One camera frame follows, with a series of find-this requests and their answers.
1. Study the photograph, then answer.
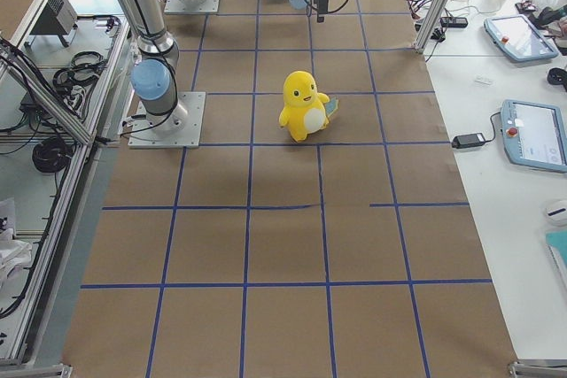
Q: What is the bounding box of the grey metal control box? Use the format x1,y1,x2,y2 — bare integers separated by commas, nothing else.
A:
30,0,78,47

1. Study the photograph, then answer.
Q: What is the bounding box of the near blue teach pendant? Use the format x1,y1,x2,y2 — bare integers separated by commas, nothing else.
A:
501,99,566,174

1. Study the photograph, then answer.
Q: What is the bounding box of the far blue teach pendant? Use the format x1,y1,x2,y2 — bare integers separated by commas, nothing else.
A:
484,14,559,62

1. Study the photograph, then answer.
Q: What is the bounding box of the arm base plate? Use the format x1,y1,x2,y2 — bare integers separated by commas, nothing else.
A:
165,0,220,15
128,91,206,149

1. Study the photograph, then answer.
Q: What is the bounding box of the coiled black cable bundle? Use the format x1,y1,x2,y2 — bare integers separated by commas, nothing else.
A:
31,136,73,174

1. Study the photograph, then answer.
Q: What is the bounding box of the black power adapter brick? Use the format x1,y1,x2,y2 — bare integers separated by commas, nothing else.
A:
451,133,487,150

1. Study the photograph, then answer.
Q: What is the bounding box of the crumpled white cloth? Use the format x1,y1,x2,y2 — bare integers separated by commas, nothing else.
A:
1,197,32,286

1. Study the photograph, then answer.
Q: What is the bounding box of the teal notebook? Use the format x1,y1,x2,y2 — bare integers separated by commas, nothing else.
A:
545,230,567,288

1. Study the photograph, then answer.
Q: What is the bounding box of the yellow plush dinosaur toy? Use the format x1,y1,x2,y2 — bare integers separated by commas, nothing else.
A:
278,71,338,143

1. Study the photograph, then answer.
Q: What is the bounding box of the blue teach pendant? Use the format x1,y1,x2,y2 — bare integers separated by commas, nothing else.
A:
484,14,559,62
501,99,566,174

